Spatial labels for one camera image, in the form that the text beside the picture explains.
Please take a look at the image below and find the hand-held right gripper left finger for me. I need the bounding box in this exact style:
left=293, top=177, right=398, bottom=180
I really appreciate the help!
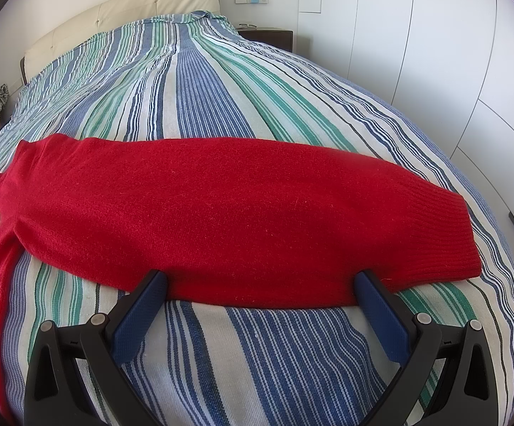
left=23, top=270, right=169, bottom=426

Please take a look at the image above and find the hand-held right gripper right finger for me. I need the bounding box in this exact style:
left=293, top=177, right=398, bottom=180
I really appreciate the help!
left=353, top=270, right=499, bottom=426

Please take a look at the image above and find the red knit sweater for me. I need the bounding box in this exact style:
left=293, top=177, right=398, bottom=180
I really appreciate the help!
left=0, top=137, right=482, bottom=413

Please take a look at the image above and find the striped bedspread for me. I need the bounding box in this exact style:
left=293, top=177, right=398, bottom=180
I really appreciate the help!
left=0, top=10, right=514, bottom=426

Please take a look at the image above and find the white wardrobe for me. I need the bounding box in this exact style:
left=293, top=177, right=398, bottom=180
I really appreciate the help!
left=299, top=0, right=514, bottom=302

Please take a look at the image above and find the dark wooden nightstand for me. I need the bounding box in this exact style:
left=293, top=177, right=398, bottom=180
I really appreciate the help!
left=238, top=28, right=294, bottom=53

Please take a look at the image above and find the cream padded headboard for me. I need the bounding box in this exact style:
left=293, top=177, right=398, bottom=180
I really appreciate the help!
left=19, top=0, right=221, bottom=85

